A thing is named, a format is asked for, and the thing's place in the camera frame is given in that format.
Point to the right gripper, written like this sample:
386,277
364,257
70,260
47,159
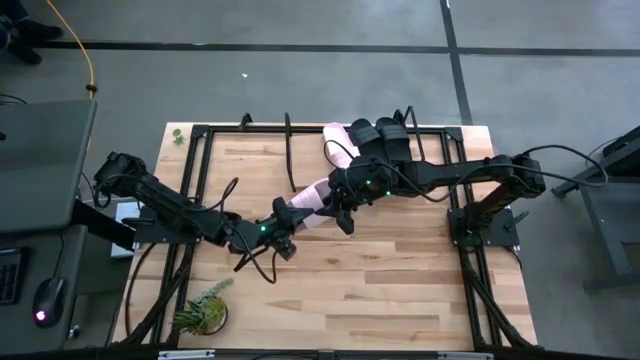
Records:
365,180

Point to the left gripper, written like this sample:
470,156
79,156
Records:
275,225

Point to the pink slide sandal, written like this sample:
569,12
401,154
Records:
340,145
312,195

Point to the black slide sandal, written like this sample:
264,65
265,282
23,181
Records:
364,137
395,137

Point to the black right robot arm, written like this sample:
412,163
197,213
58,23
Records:
450,172

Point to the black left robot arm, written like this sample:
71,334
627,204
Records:
165,200

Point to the wooden shelf with black ends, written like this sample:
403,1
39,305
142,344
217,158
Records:
310,155

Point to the potted succulent plant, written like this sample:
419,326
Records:
205,315

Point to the small green sprig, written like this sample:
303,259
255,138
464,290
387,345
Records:
177,136

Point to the small white box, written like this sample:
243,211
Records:
127,212

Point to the black metal side stand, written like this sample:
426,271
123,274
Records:
600,220

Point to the black computer mouse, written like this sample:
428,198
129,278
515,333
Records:
48,300

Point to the grey slab tabletop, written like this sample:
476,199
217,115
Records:
40,165

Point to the black keyboard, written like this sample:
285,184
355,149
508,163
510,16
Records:
10,277

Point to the dark grey desk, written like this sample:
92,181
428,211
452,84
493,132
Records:
30,340

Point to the person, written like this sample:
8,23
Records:
30,32

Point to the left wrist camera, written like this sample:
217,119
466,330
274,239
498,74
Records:
286,250

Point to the black aluminium rig frame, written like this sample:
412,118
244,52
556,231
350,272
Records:
448,150

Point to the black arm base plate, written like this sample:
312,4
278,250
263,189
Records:
495,230
150,232

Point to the silver aluminium bracket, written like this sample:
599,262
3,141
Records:
185,354
465,356

